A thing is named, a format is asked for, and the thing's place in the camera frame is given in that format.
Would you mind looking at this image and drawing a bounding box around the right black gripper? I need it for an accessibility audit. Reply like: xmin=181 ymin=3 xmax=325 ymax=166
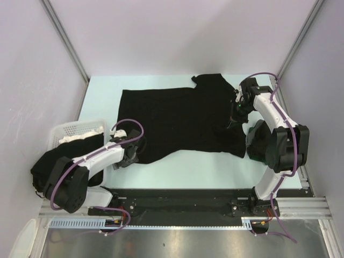
xmin=227 ymin=99 xmax=255 ymax=128

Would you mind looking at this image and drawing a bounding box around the black t shirt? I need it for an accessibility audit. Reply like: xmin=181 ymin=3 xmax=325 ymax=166
xmin=118 ymin=74 xmax=246 ymax=164

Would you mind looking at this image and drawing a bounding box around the white plastic laundry basket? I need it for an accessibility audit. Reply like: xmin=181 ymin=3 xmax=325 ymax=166
xmin=49 ymin=119 xmax=109 ymax=189

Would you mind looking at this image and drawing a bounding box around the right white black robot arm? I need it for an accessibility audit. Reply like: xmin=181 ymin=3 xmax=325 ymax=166
xmin=228 ymin=76 xmax=310 ymax=216

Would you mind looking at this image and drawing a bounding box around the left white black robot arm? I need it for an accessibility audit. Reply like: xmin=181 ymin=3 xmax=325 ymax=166
xmin=43 ymin=130 xmax=143 ymax=215

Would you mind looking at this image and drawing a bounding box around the black folded shirt on stack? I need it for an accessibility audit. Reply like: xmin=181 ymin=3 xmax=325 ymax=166
xmin=246 ymin=120 xmax=271 ymax=165

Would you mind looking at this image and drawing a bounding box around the grey folded shirt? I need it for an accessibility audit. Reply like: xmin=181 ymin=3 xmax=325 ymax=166
xmin=246 ymin=119 xmax=264 ymax=147

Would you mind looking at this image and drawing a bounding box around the white cloth in basket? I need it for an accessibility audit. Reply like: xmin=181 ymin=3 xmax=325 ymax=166
xmin=59 ymin=126 xmax=104 ymax=144

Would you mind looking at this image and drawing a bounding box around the green folded shirt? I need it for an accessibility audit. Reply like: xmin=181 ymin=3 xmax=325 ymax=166
xmin=246 ymin=127 xmax=267 ymax=165

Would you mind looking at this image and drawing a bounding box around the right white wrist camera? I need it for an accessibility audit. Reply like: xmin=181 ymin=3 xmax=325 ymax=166
xmin=235 ymin=85 xmax=242 ymax=103

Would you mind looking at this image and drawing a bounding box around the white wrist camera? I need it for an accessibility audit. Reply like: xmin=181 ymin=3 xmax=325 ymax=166
xmin=110 ymin=130 xmax=127 ymax=138
xmin=235 ymin=85 xmax=242 ymax=103

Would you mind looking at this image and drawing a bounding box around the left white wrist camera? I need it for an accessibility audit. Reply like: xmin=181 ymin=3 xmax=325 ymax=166
xmin=110 ymin=130 xmax=127 ymax=138

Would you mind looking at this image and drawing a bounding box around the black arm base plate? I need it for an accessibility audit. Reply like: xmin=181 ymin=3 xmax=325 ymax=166
xmin=88 ymin=188 xmax=281 ymax=234

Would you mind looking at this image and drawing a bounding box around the right aluminium side rail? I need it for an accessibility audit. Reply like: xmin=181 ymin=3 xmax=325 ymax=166
xmin=269 ymin=74 xmax=310 ymax=181

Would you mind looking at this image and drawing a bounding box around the light blue cable duct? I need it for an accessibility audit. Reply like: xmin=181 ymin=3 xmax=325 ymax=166
xmin=49 ymin=217 xmax=254 ymax=230

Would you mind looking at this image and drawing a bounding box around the aluminium frame rail front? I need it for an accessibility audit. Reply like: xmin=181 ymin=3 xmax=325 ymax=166
xmin=38 ymin=197 xmax=332 ymax=219

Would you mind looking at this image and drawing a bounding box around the left aluminium corner post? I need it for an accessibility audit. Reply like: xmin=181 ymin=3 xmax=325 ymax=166
xmin=39 ymin=0 xmax=90 ymax=84

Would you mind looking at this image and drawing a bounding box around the aluminium corner post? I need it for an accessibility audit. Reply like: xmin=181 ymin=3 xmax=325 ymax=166
xmin=277 ymin=0 xmax=327 ymax=79
xmin=39 ymin=0 xmax=90 ymax=84

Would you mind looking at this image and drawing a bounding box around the right aluminium corner post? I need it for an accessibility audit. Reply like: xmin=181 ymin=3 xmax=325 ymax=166
xmin=277 ymin=0 xmax=327 ymax=79

